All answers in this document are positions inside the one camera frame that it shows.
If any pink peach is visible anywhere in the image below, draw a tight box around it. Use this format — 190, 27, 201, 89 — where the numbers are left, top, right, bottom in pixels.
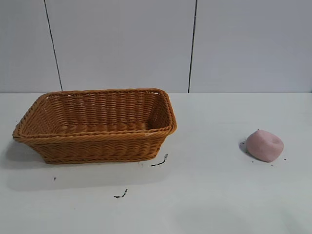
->
246, 130, 285, 163

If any brown woven wicker basket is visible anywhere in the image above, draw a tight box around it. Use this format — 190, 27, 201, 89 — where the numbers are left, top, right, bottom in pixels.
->
12, 88, 178, 165

